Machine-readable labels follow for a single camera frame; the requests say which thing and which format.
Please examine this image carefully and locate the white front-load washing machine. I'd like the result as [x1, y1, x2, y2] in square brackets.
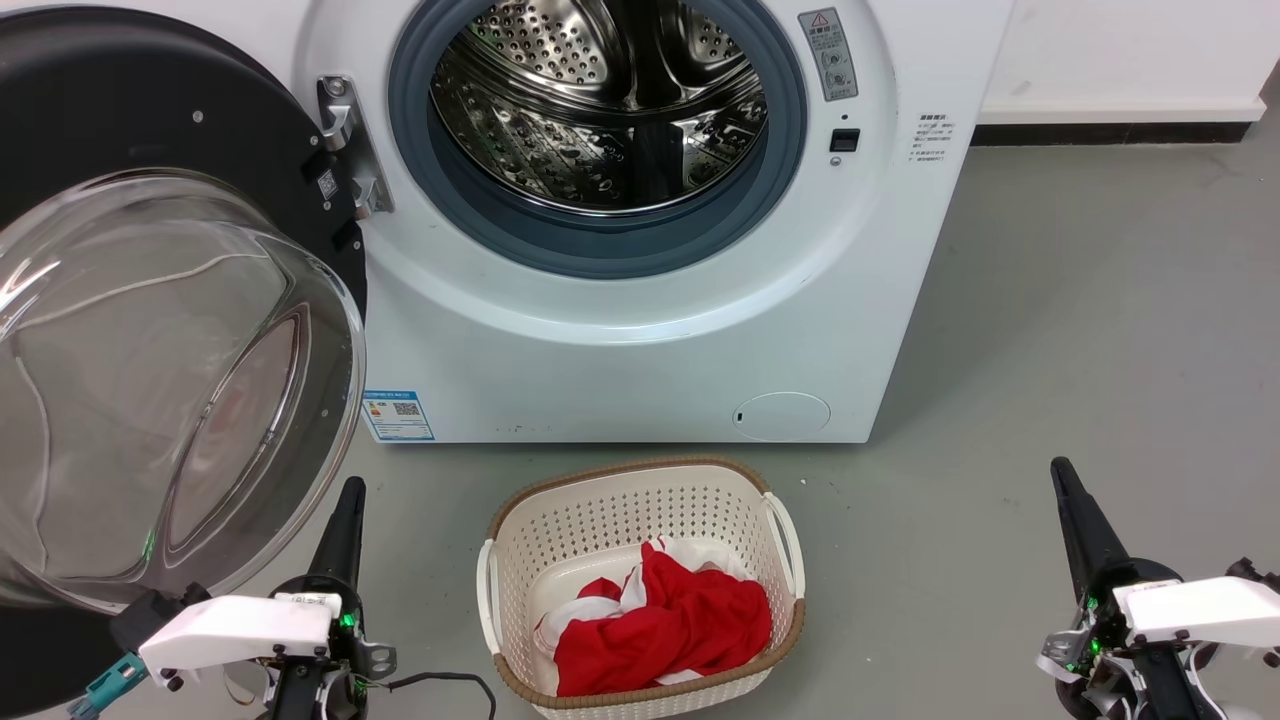
[290, 0, 1016, 444]

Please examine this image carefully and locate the perforated steel washer drum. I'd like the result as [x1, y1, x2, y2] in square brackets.
[430, 0, 771, 216]

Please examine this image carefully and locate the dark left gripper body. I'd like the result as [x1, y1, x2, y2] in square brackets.
[265, 575, 398, 720]

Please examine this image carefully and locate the teal cable connector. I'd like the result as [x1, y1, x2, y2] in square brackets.
[68, 652, 148, 719]

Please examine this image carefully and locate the grey warning sticker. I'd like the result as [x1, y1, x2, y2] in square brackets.
[797, 8, 859, 103]

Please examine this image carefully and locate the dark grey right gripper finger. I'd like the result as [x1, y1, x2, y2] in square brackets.
[1050, 470, 1103, 604]
[1050, 457, 1131, 601]

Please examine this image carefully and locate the blue energy label sticker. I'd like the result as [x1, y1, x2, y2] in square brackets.
[362, 390, 436, 443]

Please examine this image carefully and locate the red and white garment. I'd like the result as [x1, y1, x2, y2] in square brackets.
[533, 537, 774, 699]

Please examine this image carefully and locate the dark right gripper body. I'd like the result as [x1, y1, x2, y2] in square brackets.
[1038, 558, 1229, 720]

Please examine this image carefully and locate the thin black cable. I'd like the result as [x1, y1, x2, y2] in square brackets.
[385, 672, 498, 720]

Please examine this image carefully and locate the cream perforated laundry basket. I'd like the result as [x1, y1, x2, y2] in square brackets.
[476, 457, 807, 720]

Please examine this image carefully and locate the round white filter cover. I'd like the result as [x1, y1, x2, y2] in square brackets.
[733, 391, 832, 442]

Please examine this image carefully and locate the black round glass washer door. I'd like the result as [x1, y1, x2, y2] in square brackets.
[0, 5, 369, 716]

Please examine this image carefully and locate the black and white baseboard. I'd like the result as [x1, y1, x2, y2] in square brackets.
[970, 97, 1267, 147]

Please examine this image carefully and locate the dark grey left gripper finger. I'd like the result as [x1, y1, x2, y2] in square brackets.
[328, 477, 367, 593]
[306, 500, 343, 591]

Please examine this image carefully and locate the metal door hinge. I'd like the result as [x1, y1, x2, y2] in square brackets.
[316, 75, 395, 221]

